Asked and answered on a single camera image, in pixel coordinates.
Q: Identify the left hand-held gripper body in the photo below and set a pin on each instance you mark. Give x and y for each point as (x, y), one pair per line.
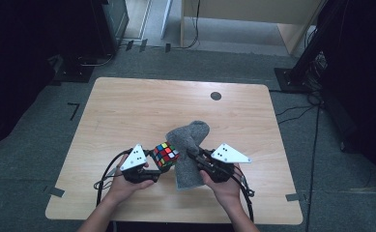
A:
(134, 159)

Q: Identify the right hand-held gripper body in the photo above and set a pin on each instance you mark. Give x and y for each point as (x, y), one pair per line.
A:
(229, 156)

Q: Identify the multicoloured puzzle cube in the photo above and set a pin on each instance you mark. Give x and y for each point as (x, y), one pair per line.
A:
(165, 154)

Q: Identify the grey cloth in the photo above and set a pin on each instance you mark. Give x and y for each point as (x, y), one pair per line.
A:
(187, 135)

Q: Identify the person's left hand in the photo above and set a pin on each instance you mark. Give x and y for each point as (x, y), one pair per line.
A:
(121, 188)

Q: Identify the person's right hand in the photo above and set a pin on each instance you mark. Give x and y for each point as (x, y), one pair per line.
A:
(227, 193)

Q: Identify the black round table grommet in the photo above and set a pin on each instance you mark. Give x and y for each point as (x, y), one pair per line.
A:
(216, 96)

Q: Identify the black corner tape mark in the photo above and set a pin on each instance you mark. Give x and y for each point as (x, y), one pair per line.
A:
(75, 111)

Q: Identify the black metal stand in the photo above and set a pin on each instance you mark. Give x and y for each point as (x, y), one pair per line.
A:
(292, 80)

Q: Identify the black tape piece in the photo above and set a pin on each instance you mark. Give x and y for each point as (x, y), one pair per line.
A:
(167, 47)
(143, 45)
(129, 45)

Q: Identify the black cabinet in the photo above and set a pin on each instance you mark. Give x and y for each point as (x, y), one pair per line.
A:
(109, 22)

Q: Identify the light wooden cabinet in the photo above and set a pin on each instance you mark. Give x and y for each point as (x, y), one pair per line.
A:
(240, 9)

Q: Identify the dark curtain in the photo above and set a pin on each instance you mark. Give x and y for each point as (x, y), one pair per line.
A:
(369, 80)
(14, 64)

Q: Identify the black floor base plate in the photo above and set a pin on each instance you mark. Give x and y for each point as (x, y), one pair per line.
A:
(74, 72)

